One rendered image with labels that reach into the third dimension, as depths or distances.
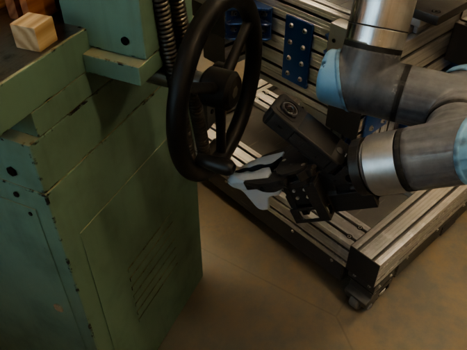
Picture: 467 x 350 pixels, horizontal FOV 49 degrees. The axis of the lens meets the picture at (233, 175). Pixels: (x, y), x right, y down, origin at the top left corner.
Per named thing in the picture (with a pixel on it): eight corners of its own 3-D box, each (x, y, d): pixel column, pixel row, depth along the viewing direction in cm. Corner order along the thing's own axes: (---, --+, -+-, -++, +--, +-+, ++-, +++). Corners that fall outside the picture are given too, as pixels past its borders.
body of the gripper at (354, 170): (291, 225, 69) (376, 217, 62) (264, 174, 66) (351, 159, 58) (309, 191, 74) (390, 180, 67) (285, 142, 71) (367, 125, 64)
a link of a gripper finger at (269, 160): (242, 205, 77) (296, 198, 71) (224, 173, 74) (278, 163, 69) (251, 192, 79) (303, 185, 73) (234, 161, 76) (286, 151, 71)
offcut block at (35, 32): (35, 35, 70) (28, 11, 68) (58, 39, 69) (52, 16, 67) (16, 47, 67) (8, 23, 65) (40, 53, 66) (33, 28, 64)
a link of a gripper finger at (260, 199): (233, 219, 74) (288, 212, 69) (215, 186, 72) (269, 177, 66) (242, 205, 76) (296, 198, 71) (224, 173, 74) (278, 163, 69)
